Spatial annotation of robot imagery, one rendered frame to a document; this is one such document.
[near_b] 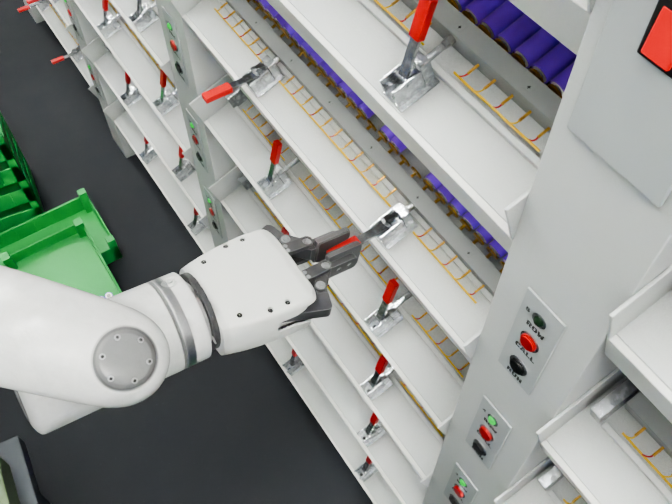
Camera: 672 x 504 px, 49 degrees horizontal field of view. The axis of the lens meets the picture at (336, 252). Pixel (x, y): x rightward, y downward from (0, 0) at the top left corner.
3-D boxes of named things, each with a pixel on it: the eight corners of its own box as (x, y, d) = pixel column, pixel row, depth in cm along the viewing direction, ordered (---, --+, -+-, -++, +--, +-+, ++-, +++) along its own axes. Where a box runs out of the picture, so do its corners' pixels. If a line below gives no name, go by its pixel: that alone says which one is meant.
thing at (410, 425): (433, 489, 107) (415, 479, 95) (230, 211, 136) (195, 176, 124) (542, 401, 108) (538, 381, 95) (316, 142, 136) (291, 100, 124)
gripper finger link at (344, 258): (298, 283, 73) (353, 258, 76) (315, 306, 72) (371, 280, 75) (301, 263, 71) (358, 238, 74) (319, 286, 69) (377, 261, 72)
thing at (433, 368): (451, 440, 91) (431, 422, 79) (215, 136, 119) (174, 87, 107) (580, 337, 91) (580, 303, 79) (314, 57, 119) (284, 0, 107)
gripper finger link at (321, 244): (275, 252, 75) (329, 229, 78) (292, 274, 74) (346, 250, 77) (278, 231, 73) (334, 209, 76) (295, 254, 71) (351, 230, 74)
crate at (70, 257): (142, 329, 180) (139, 321, 172) (63, 372, 173) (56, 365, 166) (85, 228, 186) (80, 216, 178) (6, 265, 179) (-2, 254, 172)
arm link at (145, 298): (160, 279, 61) (137, 284, 69) (-4, 345, 55) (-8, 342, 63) (198, 372, 62) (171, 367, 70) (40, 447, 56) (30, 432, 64)
